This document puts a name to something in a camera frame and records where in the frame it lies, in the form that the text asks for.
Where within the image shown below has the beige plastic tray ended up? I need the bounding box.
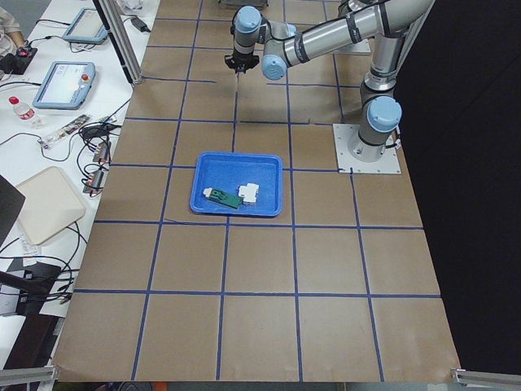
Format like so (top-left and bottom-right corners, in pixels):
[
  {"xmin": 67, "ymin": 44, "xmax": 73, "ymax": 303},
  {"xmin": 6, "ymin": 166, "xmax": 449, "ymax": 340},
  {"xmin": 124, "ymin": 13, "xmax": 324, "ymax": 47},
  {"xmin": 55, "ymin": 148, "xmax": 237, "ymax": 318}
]
[{"xmin": 15, "ymin": 166, "xmax": 86, "ymax": 245}]

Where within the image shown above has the black power adapter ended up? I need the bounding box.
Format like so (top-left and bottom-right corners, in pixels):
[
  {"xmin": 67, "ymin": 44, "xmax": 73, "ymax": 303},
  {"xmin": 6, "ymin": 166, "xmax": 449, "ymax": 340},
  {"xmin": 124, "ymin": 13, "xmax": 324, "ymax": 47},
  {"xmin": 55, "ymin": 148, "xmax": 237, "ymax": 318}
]
[{"xmin": 130, "ymin": 16, "xmax": 151, "ymax": 33}]

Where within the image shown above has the teach pendant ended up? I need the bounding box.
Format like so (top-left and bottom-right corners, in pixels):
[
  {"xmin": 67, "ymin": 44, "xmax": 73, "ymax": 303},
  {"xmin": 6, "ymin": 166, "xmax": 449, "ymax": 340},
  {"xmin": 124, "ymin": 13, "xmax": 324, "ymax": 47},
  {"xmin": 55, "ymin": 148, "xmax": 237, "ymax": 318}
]
[
  {"xmin": 33, "ymin": 61, "xmax": 96, "ymax": 110},
  {"xmin": 62, "ymin": 7, "xmax": 107, "ymax": 45}
]

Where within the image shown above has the far teach pendant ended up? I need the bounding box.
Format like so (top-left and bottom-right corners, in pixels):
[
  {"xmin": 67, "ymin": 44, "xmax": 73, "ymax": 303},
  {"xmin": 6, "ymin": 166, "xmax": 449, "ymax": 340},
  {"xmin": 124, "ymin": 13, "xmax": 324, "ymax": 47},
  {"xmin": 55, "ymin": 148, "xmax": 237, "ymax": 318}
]
[{"xmin": 62, "ymin": 7, "xmax": 107, "ymax": 45}]

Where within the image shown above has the red cap plastic bottle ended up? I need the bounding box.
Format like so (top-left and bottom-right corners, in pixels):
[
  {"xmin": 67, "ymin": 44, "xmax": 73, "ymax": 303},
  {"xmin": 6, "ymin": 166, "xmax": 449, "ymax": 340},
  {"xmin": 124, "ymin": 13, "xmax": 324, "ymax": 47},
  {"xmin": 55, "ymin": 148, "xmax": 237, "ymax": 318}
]
[{"xmin": 8, "ymin": 96, "xmax": 44, "ymax": 130}]

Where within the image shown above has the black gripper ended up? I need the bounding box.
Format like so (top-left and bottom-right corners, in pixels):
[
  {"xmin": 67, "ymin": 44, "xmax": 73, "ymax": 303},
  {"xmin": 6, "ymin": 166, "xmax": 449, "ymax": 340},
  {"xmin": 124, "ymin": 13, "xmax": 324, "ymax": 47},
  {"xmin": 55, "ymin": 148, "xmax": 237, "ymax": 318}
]
[{"xmin": 225, "ymin": 55, "xmax": 259, "ymax": 73}]

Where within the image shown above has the blue plastic tray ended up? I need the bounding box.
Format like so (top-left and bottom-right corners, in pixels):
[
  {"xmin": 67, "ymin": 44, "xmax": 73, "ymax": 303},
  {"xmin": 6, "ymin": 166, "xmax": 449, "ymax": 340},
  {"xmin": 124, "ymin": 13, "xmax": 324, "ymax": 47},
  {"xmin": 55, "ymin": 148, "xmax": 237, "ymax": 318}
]
[{"xmin": 190, "ymin": 152, "xmax": 283, "ymax": 217}]

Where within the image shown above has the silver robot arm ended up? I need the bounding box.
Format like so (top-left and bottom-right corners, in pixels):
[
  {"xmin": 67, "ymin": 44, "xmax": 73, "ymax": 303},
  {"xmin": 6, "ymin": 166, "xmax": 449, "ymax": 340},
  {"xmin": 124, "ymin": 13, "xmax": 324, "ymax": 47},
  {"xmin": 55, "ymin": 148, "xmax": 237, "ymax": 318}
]
[{"xmin": 225, "ymin": 0, "xmax": 431, "ymax": 162}]

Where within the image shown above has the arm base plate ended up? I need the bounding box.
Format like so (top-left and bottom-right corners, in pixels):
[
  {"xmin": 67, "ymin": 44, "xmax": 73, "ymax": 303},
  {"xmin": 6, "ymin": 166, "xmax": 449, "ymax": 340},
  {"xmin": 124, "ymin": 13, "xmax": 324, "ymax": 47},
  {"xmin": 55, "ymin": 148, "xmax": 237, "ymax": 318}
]
[{"xmin": 333, "ymin": 124, "xmax": 401, "ymax": 174}]

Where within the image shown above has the near teach pendant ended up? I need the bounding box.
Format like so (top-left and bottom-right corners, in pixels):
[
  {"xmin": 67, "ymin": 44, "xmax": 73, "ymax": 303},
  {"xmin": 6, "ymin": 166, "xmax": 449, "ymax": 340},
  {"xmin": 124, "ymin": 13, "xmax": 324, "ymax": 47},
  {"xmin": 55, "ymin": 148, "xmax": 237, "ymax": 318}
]
[{"xmin": 33, "ymin": 61, "xmax": 96, "ymax": 110}]

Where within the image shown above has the green limit switch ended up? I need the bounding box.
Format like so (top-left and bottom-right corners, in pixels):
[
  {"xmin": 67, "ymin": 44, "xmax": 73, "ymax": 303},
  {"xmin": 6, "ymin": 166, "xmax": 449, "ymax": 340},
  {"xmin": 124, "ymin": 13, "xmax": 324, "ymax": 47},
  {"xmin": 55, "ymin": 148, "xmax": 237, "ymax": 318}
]
[{"xmin": 203, "ymin": 187, "xmax": 243, "ymax": 209}]

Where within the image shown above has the aluminium frame post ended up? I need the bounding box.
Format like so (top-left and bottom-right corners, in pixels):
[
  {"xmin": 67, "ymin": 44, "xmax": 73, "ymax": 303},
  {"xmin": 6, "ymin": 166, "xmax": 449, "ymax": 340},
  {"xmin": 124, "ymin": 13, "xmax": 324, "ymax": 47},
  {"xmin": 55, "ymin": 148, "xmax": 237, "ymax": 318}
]
[{"xmin": 93, "ymin": 0, "xmax": 143, "ymax": 86}]

